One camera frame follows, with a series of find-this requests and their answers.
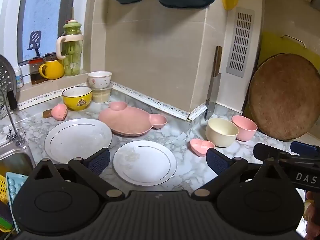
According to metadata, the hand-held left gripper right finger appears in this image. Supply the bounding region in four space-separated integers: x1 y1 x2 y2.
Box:
191 148 284 201

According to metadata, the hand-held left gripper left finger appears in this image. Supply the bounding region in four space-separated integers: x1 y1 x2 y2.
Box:
32 148 125 202

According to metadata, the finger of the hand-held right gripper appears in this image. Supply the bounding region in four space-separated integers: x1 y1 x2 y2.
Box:
290 141 320 157
253 143 294 162

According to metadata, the cream bowl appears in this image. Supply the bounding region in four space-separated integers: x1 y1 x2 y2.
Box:
205 118 239 147

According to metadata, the pink bowl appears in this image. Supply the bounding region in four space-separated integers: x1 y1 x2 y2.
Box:
232 115 258 141

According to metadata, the large white plate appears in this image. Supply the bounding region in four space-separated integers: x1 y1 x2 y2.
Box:
44 118 112 165

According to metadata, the small white plate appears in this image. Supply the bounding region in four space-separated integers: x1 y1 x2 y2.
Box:
113 140 177 186

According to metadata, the pink bear-shaped plate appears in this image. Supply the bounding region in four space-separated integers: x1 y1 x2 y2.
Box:
98 101 168 137

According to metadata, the person's right hand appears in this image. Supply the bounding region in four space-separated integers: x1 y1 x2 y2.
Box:
304 192 320 240

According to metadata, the round wooden cutting board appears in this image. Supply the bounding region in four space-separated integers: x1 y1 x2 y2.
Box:
248 53 320 140

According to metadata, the yellow bowl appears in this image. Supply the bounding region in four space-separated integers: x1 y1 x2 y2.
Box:
62 86 93 111

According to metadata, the clear plastic food container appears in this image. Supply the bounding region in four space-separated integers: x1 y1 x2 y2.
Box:
91 84 113 103

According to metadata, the white music note trim strip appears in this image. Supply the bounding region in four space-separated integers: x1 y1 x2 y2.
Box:
19 81 208 121

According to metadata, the white floral bowl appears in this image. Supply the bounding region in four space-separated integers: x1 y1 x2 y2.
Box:
87 71 112 89

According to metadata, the stainless steel sink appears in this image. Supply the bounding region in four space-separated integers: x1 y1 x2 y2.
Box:
0 144 35 178

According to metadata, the light blue plastic tray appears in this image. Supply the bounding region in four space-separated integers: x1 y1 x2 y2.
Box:
5 172 28 230

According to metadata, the metal faucet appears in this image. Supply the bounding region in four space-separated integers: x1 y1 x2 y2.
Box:
0 87 26 146

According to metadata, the yellow plastic basket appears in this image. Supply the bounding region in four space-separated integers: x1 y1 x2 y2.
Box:
0 174 13 233

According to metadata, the yellow mug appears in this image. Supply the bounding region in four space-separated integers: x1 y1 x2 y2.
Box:
39 59 64 80

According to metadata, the yellow cutting board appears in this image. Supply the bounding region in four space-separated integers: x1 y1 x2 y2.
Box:
242 31 320 120

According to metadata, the dark sauce jar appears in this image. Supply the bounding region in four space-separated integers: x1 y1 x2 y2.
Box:
29 57 47 85

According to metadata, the green water bottle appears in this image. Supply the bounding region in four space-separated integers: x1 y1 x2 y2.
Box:
56 19 83 77

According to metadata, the grey vent grille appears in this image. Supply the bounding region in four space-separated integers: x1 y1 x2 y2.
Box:
226 7 255 78

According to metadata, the white medicine bottle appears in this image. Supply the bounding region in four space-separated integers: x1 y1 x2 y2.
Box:
14 66 23 88

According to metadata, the perforated metal steamer rack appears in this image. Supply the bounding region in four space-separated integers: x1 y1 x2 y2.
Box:
0 54 18 120

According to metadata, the black phone stand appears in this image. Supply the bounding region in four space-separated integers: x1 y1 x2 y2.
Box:
27 31 42 58

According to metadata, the window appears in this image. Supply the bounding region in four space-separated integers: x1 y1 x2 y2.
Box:
5 0 90 65

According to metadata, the cleaver with wooden handle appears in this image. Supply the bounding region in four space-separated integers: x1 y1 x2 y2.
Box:
205 46 223 120

